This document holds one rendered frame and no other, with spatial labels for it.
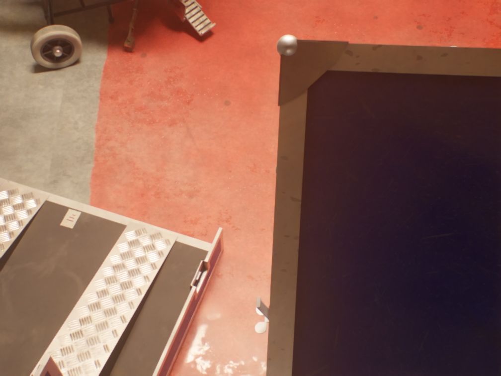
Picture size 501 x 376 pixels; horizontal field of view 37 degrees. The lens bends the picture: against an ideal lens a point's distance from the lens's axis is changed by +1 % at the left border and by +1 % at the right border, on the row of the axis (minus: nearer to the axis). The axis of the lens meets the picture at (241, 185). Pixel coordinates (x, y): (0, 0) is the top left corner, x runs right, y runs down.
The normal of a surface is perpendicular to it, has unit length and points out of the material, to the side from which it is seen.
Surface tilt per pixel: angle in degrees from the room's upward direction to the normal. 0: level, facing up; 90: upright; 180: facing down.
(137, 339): 2
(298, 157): 42
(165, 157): 0
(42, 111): 0
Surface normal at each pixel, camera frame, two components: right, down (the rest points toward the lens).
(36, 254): -0.01, -0.58
